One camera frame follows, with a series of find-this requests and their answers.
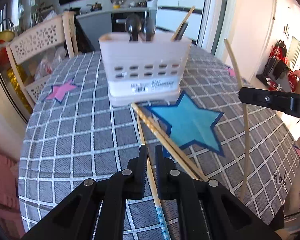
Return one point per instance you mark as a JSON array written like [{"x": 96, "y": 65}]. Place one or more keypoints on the metal spoon black handle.
[{"x": 133, "y": 26}]

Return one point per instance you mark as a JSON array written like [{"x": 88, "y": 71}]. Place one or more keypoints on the plain wooden chopstick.
[{"x": 182, "y": 23}]

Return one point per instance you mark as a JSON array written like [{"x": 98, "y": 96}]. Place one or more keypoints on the blue star patch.
[{"x": 188, "y": 124}]

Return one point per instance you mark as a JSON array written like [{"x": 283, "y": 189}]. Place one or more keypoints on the red bag by wall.
[{"x": 277, "y": 74}]

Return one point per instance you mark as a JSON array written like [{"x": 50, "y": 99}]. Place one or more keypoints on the white plastic utensil caddy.
[{"x": 140, "y": 71}]

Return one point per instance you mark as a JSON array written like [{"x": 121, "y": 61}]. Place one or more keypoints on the grey checked tablecloth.
[{"x": 86, "y": 137}]

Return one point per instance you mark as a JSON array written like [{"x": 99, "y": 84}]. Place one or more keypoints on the blue-tipped wooden chopstick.
[{"x": 157, "y": 203}]

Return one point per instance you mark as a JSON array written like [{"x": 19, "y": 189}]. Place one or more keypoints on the pink star left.
[{"x": 58, "y": 92}]

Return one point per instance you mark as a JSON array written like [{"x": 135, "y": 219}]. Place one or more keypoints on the orange patterned chopstick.
[{"x": 181, "y": 158}]

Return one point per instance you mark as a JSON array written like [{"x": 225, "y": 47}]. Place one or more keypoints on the pink star right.
[{"x": 231, "y": 72}]

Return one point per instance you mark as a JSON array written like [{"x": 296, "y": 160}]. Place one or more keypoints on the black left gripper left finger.
[{"x": 95, "y": 209}]

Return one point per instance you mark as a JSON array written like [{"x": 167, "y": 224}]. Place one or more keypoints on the pink star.
[
  {"x": 231, "y": 72},
  {"x": 58, "y": 92}
]

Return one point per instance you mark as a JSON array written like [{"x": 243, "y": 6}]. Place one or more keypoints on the white refrigerator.
[{"x": 170, "y": 13}]

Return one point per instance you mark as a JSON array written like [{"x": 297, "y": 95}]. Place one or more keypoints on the plain bamboo chopstick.
[{"x": 245, "y": 119}]

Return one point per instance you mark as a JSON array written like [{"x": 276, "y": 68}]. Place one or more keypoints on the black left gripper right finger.
[{"x": 206, "y": 209}]

